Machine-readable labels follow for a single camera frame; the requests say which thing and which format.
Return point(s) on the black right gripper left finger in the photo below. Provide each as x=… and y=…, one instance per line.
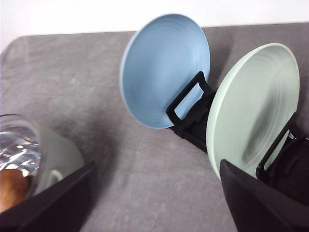
x=59, y=208

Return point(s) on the glass steamer lid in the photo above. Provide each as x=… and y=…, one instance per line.
x=22, y=159

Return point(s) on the green plate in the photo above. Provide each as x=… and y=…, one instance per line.
x=254, y=98

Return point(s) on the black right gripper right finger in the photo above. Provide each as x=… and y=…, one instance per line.
x=258, y=207

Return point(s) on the blue plate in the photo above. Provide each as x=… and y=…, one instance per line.
x=160, y=62

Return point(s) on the green electric steamer pot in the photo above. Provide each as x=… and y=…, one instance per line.
x=61, y=155

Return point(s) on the black plate rack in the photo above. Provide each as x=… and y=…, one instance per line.
x=291, y=170

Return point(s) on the brown potato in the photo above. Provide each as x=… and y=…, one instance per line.
x=13, y=188

